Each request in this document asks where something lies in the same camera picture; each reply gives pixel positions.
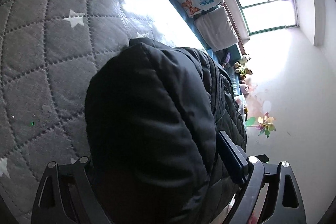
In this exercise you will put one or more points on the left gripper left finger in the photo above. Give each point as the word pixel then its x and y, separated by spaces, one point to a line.
pixel 65 195

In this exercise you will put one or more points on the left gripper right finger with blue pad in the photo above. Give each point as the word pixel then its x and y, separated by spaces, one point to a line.
pixel 283 201

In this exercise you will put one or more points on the black puffer jacket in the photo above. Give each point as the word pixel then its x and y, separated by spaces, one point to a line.
pixel 153 113

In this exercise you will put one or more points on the colourful pinwheel toy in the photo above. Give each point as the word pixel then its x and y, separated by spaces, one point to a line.
pixel 265 124

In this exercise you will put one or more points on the stuffed toys group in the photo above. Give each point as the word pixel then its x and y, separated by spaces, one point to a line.
pixel 240 67

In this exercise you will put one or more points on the purple toy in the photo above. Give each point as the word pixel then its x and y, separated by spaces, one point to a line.
pixel 226 59

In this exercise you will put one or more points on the white plain pillow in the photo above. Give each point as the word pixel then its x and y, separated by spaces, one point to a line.
pixel 216 29

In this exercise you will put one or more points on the grey star quilted bedspread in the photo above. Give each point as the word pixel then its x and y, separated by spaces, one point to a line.
pixel 50 50

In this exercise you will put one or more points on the blue bed sheet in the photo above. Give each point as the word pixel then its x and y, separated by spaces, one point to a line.
pixel 234 50

